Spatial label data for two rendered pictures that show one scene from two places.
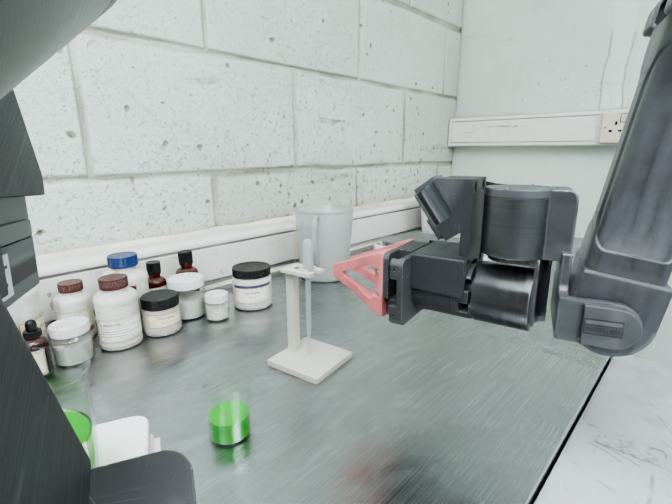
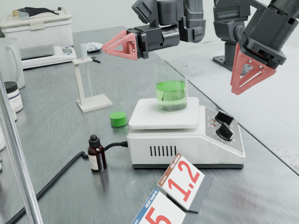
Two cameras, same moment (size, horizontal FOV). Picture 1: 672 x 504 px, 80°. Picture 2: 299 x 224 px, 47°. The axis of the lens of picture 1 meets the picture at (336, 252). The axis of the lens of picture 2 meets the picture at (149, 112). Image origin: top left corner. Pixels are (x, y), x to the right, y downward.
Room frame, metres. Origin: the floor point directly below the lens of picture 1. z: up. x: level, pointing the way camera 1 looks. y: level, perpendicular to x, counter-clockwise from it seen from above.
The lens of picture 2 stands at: (-0.14, 0.66, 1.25)
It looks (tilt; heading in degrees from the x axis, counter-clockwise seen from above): 24 degrees down; 305
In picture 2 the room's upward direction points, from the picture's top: 6 degrees counter-clockwise
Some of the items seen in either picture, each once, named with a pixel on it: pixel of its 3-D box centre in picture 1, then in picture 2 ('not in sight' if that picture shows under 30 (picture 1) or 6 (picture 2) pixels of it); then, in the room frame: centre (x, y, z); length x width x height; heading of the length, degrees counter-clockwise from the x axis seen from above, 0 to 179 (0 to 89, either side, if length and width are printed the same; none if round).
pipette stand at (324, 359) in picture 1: (309, 315); (90, 81); (0.48, 0.03, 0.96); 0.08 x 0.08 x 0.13; 56
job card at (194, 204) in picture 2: not in sight; (187, 180); (0.08, 0.26, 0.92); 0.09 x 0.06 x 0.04; 99
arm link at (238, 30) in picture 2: not in sight; (233, 34); (0.24, -0.37, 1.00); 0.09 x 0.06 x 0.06; 154
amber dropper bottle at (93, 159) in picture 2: not in sight; (95, 151); (0.26, 0.27, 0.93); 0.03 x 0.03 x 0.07
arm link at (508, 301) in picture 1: (505, 288); (166, 34); (0.35, -0.16, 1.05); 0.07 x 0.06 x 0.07; 56
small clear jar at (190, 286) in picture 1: (187, 296); not in sight; (0.63, 0.25, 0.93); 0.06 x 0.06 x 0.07
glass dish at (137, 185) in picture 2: not in sight; (139, 185); (0.15, 0.29, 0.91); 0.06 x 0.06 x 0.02
